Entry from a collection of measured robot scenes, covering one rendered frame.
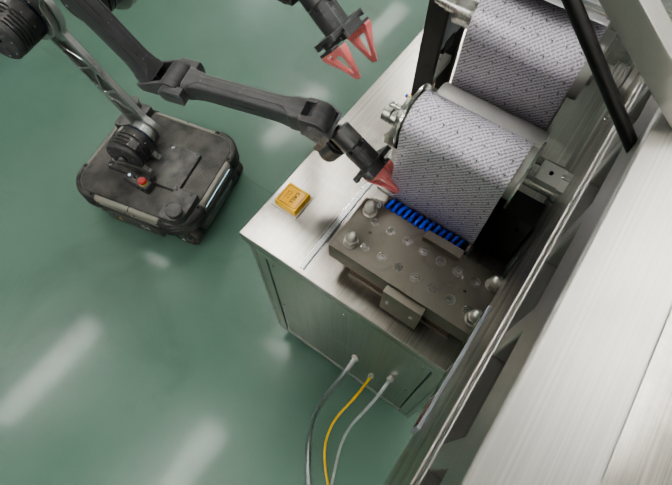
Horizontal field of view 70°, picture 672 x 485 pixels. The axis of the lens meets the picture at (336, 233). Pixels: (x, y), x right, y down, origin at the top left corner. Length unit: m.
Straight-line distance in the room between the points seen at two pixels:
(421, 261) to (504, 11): 0.54
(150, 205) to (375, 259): 1.34
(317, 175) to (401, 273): 0.43
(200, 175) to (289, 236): 1.04
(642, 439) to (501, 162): 0.51
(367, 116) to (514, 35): 0.58
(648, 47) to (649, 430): 0.42
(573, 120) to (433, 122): 0.75
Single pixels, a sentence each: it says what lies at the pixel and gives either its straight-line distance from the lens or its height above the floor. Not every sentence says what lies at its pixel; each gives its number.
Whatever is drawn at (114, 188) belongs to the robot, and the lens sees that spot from 2.34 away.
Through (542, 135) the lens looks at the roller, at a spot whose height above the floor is 1.23.
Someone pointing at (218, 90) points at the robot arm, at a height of 1.20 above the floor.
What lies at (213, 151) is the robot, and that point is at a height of 0.24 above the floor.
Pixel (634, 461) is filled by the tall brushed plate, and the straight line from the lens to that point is 0.68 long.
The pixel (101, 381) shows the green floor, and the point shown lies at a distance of 2.28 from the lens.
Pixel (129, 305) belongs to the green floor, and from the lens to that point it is 2.33.
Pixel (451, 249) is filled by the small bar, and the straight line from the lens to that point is 1.12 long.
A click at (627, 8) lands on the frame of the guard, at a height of 1.75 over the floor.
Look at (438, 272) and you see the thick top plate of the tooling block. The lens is 1.11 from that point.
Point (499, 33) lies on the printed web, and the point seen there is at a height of 1.37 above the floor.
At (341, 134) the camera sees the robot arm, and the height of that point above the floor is 1.18.
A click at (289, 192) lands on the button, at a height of 0.92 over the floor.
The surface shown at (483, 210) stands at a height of 1.17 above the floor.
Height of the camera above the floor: 2.03
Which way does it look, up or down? 63 degrees down
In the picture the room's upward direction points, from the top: straight up
